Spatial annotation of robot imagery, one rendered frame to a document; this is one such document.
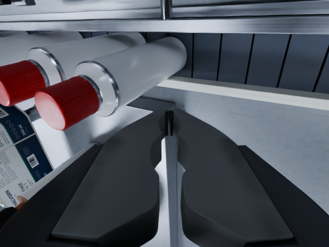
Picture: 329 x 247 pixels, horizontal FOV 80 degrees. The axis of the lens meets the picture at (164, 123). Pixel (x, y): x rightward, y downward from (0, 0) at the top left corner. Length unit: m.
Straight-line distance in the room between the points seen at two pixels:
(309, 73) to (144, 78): 0.19
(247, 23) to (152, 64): 0.10
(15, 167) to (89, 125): 0.24
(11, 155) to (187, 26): 0.55
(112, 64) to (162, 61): 0.07
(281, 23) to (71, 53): 0.19
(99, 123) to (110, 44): 0.25
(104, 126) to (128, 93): 0.30
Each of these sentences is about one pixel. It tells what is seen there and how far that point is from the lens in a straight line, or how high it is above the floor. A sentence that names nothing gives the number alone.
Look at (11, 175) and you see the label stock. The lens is 0.67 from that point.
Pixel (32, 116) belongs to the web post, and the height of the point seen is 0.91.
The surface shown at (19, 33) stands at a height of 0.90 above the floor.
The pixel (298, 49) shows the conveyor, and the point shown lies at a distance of 0.28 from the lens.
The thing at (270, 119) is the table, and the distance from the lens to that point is 0.37.
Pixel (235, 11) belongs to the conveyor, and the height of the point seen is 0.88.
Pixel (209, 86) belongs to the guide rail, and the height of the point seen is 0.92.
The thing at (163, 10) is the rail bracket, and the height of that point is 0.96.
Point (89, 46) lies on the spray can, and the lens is 0.25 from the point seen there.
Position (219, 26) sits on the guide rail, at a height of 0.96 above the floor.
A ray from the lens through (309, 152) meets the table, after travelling 0.40.
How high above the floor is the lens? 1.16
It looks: 49 degrees down
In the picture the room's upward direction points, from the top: 135 degrees counter-clockwise
